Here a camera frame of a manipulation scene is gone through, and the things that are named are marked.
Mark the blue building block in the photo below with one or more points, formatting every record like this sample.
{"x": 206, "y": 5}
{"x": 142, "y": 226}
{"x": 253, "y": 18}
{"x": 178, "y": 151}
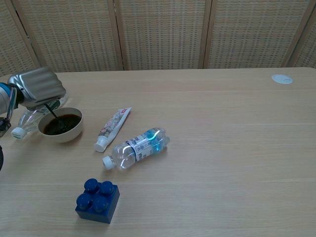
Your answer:
{"x": 98, "y": 209}

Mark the black plastic spoon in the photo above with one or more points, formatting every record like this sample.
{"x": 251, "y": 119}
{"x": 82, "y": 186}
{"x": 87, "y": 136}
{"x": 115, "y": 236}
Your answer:
{"x": 53, "y": 114}

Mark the floral toothpaste tube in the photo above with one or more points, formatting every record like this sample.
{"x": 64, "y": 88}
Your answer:
{"x": 111, "y": 124}

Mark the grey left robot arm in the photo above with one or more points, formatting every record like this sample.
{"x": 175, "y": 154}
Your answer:
{"x": 5, "y": 96}

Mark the woven wooden folding screen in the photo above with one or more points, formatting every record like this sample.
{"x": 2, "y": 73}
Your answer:
{"x": 160, "y": 34}

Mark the clear bottle green label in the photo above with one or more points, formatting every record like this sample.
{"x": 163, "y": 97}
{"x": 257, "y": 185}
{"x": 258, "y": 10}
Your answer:
{"x": 24, "y": 121}

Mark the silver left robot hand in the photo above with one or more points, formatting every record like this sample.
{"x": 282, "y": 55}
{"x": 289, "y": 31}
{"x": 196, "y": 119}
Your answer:
{"x": 39, "y": 85}

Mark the clear bottle blue white label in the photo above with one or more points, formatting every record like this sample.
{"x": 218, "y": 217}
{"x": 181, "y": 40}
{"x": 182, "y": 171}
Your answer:
{"x": 138, "y": 148}

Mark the small black box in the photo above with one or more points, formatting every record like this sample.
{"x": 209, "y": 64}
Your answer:
{"x": 3, "y": 128}

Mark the beige bowl of dark liquid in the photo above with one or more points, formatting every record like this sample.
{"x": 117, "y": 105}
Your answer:
{"x": 64, "y": 137}

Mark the white round grommet cover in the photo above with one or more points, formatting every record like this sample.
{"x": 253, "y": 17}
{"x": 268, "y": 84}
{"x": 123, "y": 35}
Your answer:
{"x": 281, "y": 79}

